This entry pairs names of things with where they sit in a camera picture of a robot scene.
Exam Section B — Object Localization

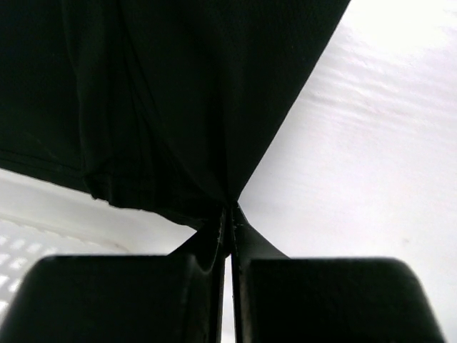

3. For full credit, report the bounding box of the white plastic basket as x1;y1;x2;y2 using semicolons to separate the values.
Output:
1;170;194;314

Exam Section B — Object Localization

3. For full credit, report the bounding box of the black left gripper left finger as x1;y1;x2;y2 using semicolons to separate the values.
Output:
1;211;226;342

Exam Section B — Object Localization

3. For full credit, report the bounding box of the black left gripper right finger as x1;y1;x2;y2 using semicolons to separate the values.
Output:
230;206;445;342

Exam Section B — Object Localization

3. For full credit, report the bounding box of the black t-shirt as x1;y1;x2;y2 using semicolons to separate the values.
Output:
1;1;348;229

